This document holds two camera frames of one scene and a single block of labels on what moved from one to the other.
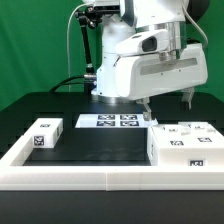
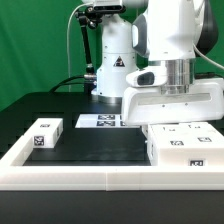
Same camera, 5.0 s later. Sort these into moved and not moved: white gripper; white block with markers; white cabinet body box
Moved: white gripper
Not moved: white block with markers; white cabinet body box
